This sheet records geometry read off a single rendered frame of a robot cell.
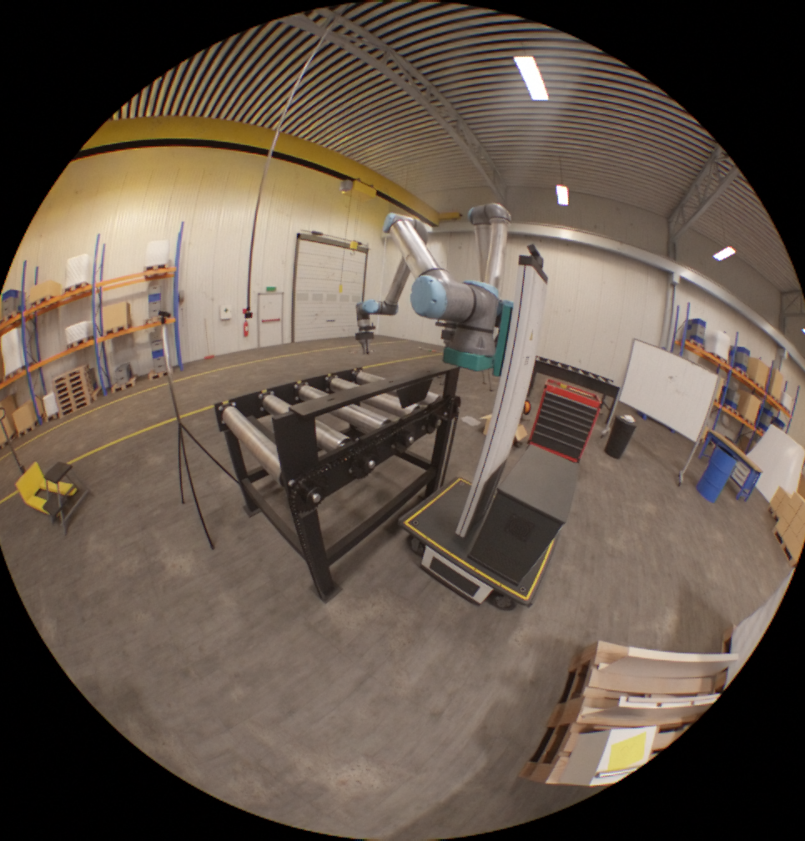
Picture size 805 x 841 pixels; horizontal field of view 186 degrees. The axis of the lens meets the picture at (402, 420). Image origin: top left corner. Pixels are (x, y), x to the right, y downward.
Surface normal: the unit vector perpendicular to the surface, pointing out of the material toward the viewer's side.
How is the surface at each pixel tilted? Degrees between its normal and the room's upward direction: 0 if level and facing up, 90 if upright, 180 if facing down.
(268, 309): 90
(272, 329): 90
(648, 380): 90
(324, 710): 0
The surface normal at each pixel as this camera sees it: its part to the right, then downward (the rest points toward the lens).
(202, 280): 0.80, 0.32
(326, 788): 0.09, -0.90
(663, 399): -0.87, 0.14
